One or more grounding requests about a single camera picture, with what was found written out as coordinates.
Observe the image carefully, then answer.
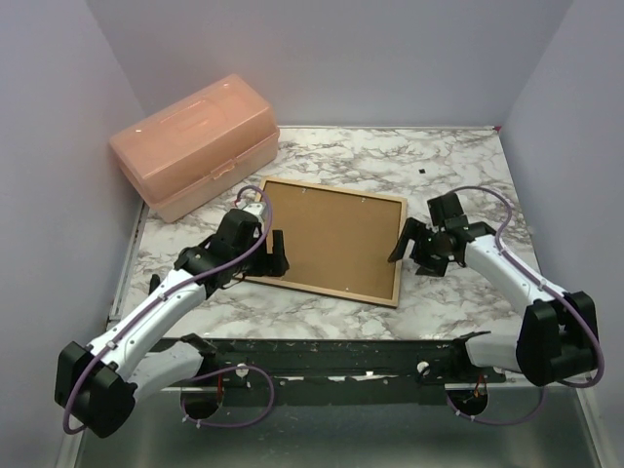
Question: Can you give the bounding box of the wooden picture frame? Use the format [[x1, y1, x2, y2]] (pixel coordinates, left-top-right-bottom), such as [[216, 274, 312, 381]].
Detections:
[[241, 175, 410, 309]]

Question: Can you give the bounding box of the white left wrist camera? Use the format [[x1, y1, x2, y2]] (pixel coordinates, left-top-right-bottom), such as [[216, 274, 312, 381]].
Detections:
[[234, 185, 269, 224]]

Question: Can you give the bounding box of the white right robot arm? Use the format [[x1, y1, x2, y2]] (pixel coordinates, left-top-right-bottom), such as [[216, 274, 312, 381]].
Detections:
[[388, 190, 605, 388]]

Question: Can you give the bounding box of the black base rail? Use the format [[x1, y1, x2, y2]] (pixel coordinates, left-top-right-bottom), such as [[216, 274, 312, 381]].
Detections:
[[119, 334, 505, 407]]

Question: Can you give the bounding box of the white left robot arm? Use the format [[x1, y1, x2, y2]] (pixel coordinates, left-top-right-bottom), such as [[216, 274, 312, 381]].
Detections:
[[55, 202, 289, 438]]

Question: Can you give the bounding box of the pink plastic storage box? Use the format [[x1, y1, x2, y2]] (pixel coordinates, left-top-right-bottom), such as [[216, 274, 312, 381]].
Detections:
[[109, 74, 280, 223]]

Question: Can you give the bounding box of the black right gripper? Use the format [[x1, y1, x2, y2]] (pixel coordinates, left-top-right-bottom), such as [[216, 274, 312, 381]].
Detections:
[[389, 217, 449, 278]]

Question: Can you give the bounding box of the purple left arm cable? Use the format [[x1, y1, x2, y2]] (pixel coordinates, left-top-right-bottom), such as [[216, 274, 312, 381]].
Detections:
[[61, 185, 277, 435]]

